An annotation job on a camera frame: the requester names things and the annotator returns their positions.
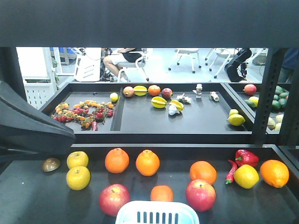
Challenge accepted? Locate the yellow starfruit small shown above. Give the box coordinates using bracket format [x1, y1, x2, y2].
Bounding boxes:
[170, 100, 184, 111]

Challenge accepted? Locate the small orange front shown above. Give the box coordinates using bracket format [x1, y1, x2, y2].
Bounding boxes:
[150, 185, 174, 202]

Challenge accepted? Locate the white garlic bulb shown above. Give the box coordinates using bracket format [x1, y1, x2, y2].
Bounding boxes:
[168, 105, 180, 116]

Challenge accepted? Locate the orange centre right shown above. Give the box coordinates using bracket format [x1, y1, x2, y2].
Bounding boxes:
[189, 161, 217, 185]

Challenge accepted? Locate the black wooden display stand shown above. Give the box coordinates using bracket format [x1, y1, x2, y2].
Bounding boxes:
[0, 0, 299, 224]

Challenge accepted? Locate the orange back middle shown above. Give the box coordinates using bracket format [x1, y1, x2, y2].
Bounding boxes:
[135, 149, 160, 177]

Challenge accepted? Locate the red apple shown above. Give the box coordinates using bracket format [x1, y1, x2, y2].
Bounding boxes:
[185, 179, 216, 212]
[99, 183, 131, 217]

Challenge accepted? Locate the yellow apple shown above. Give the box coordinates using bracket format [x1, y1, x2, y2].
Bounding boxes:
[67, 151, 89, 169]
[66, 166, 91, 190]
[234, 164, 260, 189]

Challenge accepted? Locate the yellow starfruit middle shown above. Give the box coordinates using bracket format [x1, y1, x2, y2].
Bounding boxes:
[151, 96, 167, 108]

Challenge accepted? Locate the red bell pepper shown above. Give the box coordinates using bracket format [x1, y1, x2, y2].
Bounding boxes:
[235, 149, 259, 167]

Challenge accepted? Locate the pile of strawberries and tomatoes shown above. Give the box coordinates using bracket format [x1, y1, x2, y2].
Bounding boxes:
[51, 100, 114, 131]

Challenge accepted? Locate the large yellow lemon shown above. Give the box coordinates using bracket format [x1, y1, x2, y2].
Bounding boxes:
[228, 114, 245, 126]

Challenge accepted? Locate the brown mushroom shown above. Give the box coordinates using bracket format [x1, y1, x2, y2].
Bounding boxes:
[41, 158, 61, 172]

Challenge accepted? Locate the seated person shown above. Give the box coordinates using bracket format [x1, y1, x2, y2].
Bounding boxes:
[103, 48, 142, 76]

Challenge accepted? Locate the orange back left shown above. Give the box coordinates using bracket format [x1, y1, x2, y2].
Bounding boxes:
[105, 148, 129, 174]

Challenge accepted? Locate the yellow apple front left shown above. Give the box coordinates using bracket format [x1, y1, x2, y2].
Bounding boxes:
[66, 166, 91, 190]

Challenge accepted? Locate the yellow apple back left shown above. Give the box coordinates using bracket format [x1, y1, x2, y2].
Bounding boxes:
[67, 151, 89, 169]

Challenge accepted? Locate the light blue plastic basket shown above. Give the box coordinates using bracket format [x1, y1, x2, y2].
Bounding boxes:
[115, 201, 200, 224]

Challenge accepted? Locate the red apple front right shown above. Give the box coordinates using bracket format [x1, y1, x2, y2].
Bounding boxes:
[185, 179, 216, 212]

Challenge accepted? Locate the yellow starfruit back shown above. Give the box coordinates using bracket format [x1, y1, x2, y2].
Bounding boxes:
[133, 85, 148, 96]

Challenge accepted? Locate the large orange far right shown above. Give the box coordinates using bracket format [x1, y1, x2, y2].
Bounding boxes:
[260, 160, 289, 188]

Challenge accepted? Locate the red apple front left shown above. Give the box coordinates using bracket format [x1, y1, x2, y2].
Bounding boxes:
[99, 183, 131, 217]

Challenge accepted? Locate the red chili pepper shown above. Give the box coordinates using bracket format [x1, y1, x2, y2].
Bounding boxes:
[225, 160, 238, 184]

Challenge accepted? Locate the yellow apple right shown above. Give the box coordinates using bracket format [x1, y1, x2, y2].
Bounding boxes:
[234, 164, 260, 189]

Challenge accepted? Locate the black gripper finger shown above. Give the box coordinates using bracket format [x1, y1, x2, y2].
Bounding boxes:
[0, 81, 75, 154]

